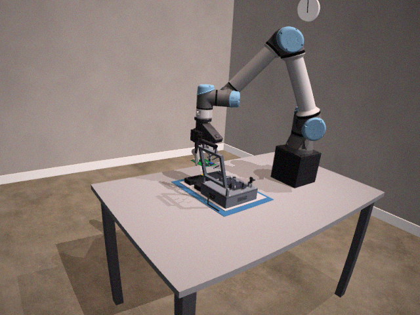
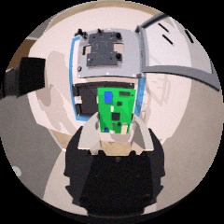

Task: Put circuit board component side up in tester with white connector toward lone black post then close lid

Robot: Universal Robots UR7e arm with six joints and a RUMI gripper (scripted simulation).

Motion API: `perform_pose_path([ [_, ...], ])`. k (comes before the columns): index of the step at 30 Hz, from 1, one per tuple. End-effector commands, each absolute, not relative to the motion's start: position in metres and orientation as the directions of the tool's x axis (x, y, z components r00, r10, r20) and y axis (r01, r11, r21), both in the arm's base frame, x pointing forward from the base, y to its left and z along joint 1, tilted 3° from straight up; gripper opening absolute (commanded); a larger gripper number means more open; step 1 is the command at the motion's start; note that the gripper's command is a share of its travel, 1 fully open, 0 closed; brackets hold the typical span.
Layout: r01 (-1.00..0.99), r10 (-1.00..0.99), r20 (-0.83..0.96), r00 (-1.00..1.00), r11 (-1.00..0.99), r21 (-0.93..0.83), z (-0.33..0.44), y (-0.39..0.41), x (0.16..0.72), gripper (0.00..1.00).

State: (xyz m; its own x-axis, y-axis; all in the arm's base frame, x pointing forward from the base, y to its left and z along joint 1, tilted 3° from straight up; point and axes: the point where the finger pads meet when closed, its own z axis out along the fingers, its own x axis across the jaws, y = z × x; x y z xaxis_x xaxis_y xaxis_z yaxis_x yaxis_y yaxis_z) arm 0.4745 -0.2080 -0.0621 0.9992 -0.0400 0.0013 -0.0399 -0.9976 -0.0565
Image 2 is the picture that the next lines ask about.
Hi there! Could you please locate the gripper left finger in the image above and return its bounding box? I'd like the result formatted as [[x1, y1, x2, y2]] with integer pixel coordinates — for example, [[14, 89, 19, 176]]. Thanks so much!
[[63, 112, 102, 177]]

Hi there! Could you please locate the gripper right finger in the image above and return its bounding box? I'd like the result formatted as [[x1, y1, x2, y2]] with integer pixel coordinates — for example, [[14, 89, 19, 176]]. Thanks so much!
[[131, 113, 165, 177]]

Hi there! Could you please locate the green circuit board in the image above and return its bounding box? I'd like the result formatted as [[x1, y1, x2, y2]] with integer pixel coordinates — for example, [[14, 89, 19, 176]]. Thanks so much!
[[98, 88, 136, 134]]

